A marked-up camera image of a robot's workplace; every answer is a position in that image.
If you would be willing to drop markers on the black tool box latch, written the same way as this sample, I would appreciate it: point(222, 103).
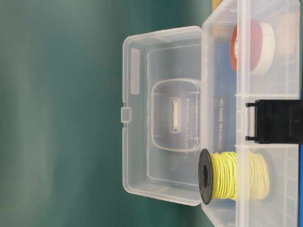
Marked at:
point(277, 121)

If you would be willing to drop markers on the clear plastic tool box lid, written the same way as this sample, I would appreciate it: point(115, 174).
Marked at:
point(161, 114)

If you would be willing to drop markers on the white tape roll red core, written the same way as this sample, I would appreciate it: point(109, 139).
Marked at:
point(262, 47)

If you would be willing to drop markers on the clear plastic tool box base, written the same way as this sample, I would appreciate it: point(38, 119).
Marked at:
point(226, 121)

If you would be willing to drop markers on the yellow wire spool black flange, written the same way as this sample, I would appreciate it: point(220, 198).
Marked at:
point(217, 176)

